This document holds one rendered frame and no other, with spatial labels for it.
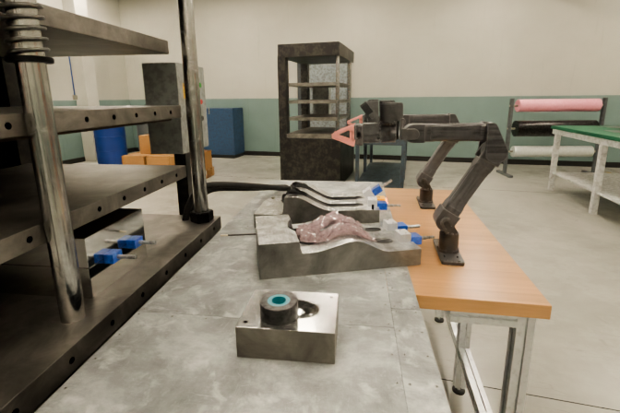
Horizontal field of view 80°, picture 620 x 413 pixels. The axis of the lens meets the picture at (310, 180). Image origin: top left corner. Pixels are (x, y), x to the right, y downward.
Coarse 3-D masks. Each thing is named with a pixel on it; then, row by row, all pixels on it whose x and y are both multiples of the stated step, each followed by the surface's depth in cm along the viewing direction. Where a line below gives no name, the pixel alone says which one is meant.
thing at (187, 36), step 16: (192, 0) 144; (192, 16) 145; (192, 32) 146; (192, 48) 147; (192, 64) 148; (192, 80) 149; (192, 96) 150; (192, 112) 151; (192, 128) 153; (192, 144) 154; (192, 160) 156; (192, 176) 158; (208, 208) 163
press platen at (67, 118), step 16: (0, 112) 81; (16, 112) 80; (64, 112) 91; (80, 112) 96; (96, 112) 102; (112, 112) 109; (128, 112) 117; (144, 112) 125; (160, 112) 135; (176, 112) 148; (0, 128) 75; (16, 128) 78; (64, 128) 91; (80, 128) 96
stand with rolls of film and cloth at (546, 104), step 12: (516, 108) 604; (528, 108) 590; (540, 108) 589; (552, 108) 588; (564, 108) 587; (576, 108) 586; (588, 108) 585; (600, 108) 584; (564, 120) 600; (576, 120) 598; (588, 120) 596; (600, 120) 596; (516, 132) 603; (528, 132) 596; (540, 132) 595; (552, 132) 594; (516, 156) 612; (528, 156) 610; (540, 156) 609; (564, 156) 607; (576, 156) 606; (588, 156) 605; (504, 168) 620
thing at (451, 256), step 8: (440, 232) 123; (440, 240) 123; (448, 240) 121; (456, 240) 121; (440, 248) 124; (448, 248) 122; (456, 248) 122; (440, 256) 120; (448, 256) 120; (456, 256) 120; (448, 264) 116; (456, 264) 115; (464, 264) 115
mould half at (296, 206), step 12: (312, 192) 159; (324, 192) 168; (264, 204) 162; (276, 204) 162; (288, 204) 146; (300, 204) 145; (312, 204) 145; (300, 216) 147; (312, 216) 146; (348, 216) 144; (360, 216) 144; (372, 216) 143
